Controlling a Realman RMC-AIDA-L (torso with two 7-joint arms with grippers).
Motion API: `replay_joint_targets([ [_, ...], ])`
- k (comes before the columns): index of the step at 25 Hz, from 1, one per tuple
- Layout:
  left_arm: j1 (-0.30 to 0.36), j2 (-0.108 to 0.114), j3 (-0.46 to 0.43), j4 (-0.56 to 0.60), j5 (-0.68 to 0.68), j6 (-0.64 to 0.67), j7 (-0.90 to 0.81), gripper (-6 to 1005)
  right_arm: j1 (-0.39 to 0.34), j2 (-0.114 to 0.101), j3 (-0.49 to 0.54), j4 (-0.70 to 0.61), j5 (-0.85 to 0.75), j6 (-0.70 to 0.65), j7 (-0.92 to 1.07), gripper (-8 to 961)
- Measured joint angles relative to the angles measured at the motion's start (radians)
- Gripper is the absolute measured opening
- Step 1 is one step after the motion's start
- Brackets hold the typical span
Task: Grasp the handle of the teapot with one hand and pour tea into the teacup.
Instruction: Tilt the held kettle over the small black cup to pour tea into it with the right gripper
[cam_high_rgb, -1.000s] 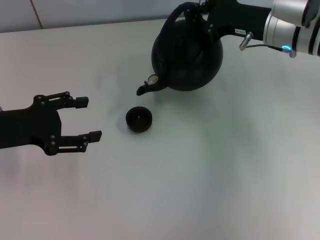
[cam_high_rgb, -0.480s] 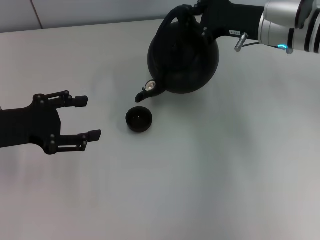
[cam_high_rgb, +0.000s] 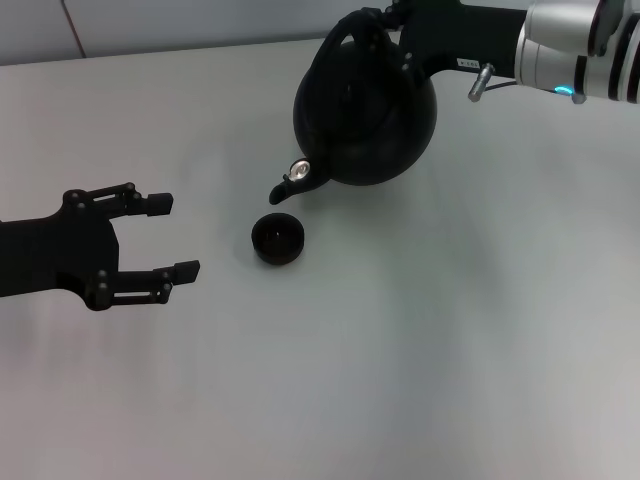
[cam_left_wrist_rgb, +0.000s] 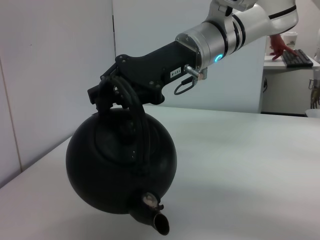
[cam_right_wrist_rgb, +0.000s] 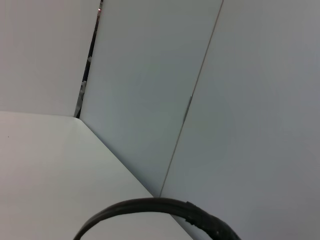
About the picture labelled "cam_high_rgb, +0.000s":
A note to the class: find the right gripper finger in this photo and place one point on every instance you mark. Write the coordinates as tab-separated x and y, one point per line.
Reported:
400	15
390	52

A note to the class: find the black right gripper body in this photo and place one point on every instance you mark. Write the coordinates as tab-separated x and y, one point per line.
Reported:
465	35

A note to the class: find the small black teacup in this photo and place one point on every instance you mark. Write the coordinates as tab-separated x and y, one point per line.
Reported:
277	240

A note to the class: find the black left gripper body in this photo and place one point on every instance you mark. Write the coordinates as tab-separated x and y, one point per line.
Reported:
55	255

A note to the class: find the black round teapot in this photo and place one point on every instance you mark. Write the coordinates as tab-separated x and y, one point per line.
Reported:
365	135

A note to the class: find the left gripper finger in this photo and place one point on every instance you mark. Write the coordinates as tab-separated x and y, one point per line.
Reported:
185	272
160	205

